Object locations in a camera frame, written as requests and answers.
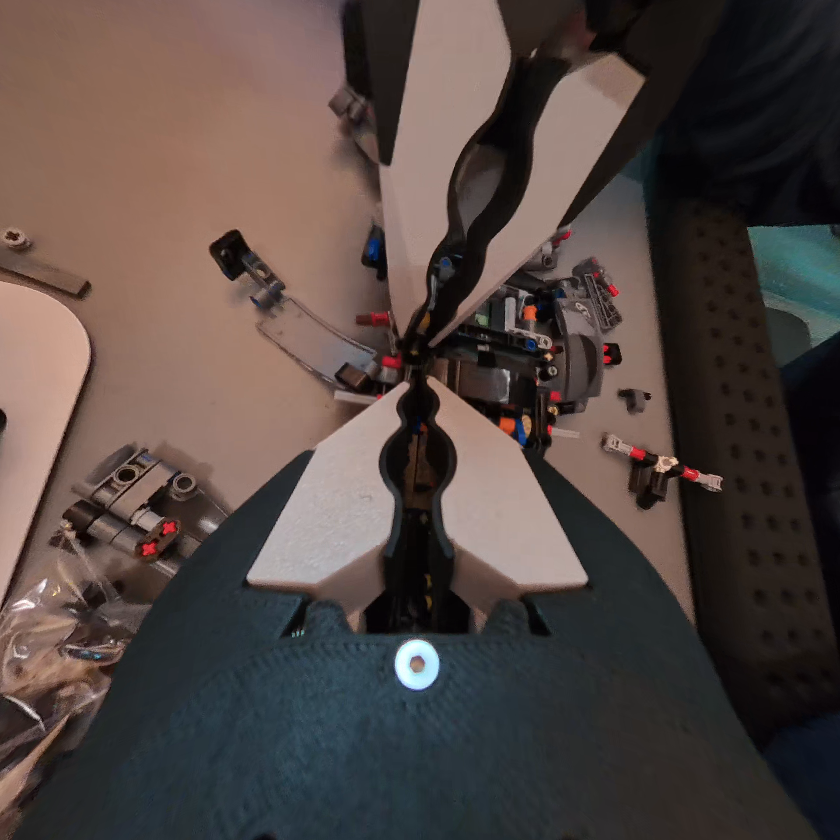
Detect plastic bag of lego parts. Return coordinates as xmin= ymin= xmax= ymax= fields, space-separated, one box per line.
xmin=0 ymin=571 xmax=155 ymax=795

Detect lego axle rod assembly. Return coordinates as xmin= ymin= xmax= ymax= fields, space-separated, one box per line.
xmin=602 ymin=433 xmax=724 ymax=511

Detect grey lego subassembly red axles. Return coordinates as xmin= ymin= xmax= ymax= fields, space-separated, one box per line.
xmin=51 ymin=445 xmax=229 ymax=573

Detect dark blue cloth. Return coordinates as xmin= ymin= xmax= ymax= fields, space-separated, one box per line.
xmin=656 ymin=0 xmax=840 ymax=227

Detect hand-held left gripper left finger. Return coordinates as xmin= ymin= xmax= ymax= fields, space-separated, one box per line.
xmin=247 ymin=382 xmax=414 ymax=632

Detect white base board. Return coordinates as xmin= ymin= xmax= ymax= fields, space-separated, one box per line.
xmin=0 ymin=282 xmax=93 ymax=608

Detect transparent lego windshield panel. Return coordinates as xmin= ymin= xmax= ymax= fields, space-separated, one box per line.
xmin=209 ymin=229 xmax=395 ymax=389

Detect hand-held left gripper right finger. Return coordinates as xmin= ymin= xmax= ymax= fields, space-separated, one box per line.
xmin=423 ymin=379 xmax=589 ymax=632

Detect grey lego car model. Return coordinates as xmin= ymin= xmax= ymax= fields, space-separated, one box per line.
xmin=328 ymin=85 xmax=624 ymax=632

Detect black perforated chair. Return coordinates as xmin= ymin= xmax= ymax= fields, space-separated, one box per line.
xmin=646 ymin=197 xmax=840 ymax=746

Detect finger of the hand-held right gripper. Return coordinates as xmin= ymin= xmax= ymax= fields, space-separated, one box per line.
xmin=379 ymin=0 xmax=514 ymax=347
xmin=413 ymin=51 xmax=648 ymax=349

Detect grey flat lego tile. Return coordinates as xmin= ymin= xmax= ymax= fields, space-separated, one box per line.
xmin=0 ymin=252 xmax=91 ymax=300

